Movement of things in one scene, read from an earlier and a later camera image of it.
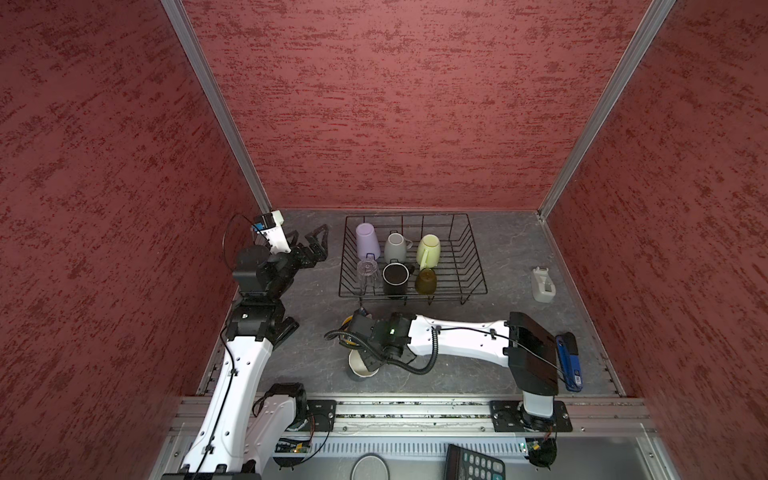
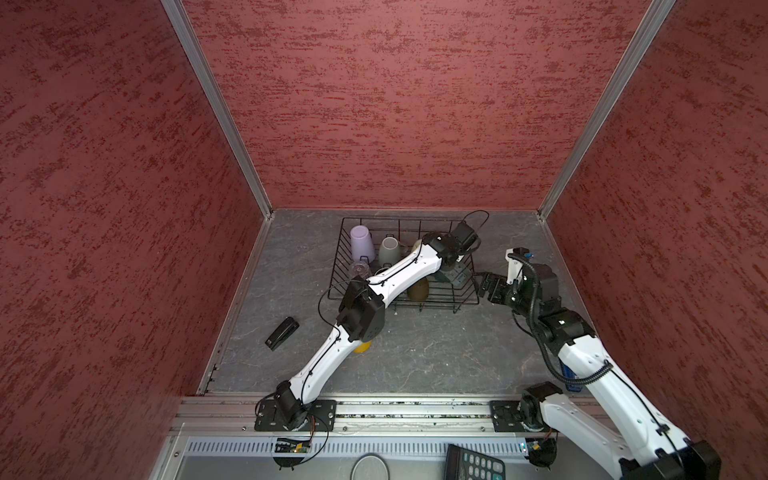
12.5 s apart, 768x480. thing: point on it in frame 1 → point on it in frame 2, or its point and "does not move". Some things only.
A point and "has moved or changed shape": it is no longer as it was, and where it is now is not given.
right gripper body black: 364,347 → 518,300
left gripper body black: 288,264 → 446,267
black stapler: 288,326 does not move
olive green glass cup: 426,281 has moved or changed shape
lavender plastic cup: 367,241 has moved or changed shape
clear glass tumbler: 367,274 has moved or changed shape
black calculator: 463,464 does not move
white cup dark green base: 358,367 → 457,274
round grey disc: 370,466 does not move
